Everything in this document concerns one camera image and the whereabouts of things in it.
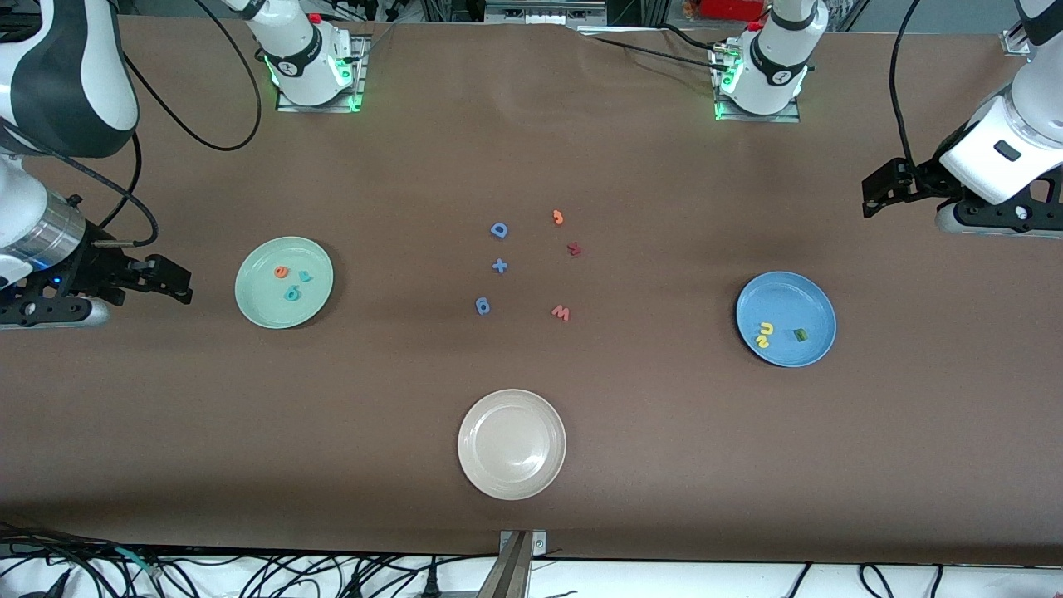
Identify mint green plate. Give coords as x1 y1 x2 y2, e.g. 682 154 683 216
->
234 236 335 331

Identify blue plate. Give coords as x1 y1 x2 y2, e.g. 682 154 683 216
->
735 271 838 369

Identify red box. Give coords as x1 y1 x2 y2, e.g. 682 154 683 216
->
698 0 769 22

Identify beige plate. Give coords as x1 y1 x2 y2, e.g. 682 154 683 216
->
457 389 568 501

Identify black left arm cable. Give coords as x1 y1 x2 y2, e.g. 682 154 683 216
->
889 0 935 188

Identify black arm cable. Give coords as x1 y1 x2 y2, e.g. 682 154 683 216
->
889 0 935 188
50 0 263 250

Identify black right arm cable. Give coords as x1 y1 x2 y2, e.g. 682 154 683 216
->
50 0 263 250

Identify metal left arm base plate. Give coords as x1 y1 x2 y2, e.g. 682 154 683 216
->
710 42 802 124

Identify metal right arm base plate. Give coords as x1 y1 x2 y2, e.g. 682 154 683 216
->
277 33 368 114

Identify black table cable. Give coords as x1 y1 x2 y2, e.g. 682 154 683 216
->
656 22 732 55
573 27 723 69

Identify teal floor cable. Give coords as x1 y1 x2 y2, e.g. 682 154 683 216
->
115 547 160 580

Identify aluminium frame profile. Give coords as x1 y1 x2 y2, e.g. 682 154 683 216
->
484 0 609 26

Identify aluminium post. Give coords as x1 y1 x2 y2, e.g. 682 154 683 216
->
478 530 534 598

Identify small metal bracket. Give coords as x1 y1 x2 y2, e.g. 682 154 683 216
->
498 530 547 557

